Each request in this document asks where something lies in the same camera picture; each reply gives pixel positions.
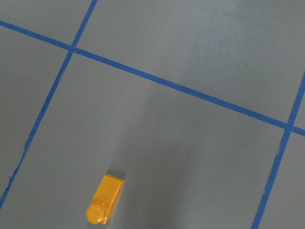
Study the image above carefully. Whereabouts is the orange trapezoid block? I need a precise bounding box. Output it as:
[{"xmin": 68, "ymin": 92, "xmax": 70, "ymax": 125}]
[{"xmin": 86, "ymin": 174, "xmax": 124, "ymax": 225}]

